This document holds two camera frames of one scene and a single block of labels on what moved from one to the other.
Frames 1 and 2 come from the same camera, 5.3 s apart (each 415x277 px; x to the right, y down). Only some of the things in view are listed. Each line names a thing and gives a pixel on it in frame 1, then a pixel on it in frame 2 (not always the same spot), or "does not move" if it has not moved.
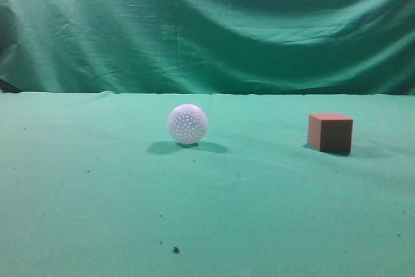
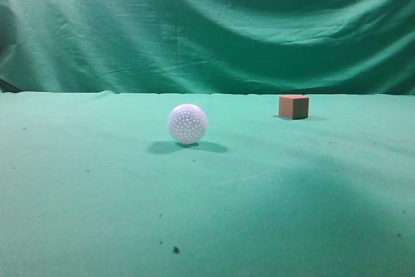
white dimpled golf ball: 188,124 does not move
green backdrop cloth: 270,30 does not move
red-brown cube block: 330,132 to 294,106
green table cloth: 93,184 does not move
